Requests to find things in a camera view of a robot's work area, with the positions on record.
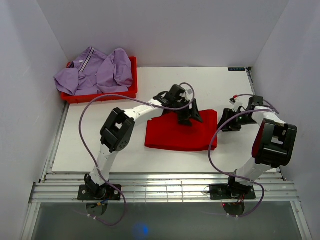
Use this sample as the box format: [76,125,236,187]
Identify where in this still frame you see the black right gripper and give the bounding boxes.
[214,108,258,132]

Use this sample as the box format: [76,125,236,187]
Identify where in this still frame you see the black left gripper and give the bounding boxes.
[171,98,203,127]

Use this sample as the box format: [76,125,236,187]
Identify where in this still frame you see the red trousers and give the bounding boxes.
[144,109,218,152]

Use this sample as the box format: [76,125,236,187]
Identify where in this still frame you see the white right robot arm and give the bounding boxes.
[217,94,298,199]

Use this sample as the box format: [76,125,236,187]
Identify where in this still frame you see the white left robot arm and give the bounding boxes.
[80,84,203,200]

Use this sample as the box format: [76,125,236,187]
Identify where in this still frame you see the small dark table label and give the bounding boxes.
[227,67,246,72]

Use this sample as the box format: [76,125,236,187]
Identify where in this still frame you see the purple shirt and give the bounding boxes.
[54,47,134,96]

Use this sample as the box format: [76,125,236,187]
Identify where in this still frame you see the red plastic bin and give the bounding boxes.
[60,56,138,104]

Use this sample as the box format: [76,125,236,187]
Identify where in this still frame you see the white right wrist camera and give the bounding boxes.
[229,95,243,113]

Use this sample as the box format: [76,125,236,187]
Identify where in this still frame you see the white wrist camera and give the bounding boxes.
[229,95,243,113]
[180,88,194,101]

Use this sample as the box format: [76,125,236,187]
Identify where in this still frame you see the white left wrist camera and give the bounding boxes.
[180,88,194,101]

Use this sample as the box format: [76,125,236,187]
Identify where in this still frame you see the aluminium side table rail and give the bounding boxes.
[246,66,256,95]

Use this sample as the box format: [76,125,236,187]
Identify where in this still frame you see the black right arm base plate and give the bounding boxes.
[209,183,256,200]

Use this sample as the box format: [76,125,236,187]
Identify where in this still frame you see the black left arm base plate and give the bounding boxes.
[77,184,121,201]

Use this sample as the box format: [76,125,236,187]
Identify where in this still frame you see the aluminium table edge rail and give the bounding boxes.
[29,171,300,203]

